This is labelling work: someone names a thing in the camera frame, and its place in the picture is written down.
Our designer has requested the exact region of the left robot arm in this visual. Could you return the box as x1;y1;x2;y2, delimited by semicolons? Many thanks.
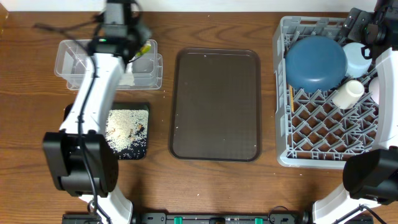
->
42;22;152;223

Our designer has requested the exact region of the grey dishwasher rack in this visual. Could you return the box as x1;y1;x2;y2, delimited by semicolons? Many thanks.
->
272;16;379;169

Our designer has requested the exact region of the cream plastic cup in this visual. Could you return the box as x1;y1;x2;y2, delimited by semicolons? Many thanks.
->
332;80;364;110

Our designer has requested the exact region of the clear plastic bin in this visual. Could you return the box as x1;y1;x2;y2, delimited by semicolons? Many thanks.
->
54;39;163;91

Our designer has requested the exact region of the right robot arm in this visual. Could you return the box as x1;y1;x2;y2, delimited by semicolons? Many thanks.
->
301;1;397;224

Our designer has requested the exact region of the pink bowl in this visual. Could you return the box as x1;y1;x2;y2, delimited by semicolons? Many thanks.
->
369;77;379;105

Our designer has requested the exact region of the brown serving tray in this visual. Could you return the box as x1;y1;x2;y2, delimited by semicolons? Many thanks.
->
169;48;262;162

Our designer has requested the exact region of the rice food waste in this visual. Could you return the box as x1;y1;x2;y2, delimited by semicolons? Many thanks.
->
105;110;149;160

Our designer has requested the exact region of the white napkin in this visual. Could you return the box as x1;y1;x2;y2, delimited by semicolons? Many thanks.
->
119;63;135;86

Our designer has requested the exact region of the dark blue plate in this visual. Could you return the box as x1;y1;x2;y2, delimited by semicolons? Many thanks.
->
285;35;348;93

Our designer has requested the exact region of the black tray bin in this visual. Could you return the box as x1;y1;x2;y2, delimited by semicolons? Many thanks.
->
60;102;149;160

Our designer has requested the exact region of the light blue bowl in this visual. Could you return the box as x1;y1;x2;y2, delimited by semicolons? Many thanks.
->
343;42;372;78

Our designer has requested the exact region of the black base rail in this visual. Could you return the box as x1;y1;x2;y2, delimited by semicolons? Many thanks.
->
61;213;374;224

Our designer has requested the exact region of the yellow green snack wrapper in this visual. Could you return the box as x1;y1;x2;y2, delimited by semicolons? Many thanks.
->
135;40;152;57

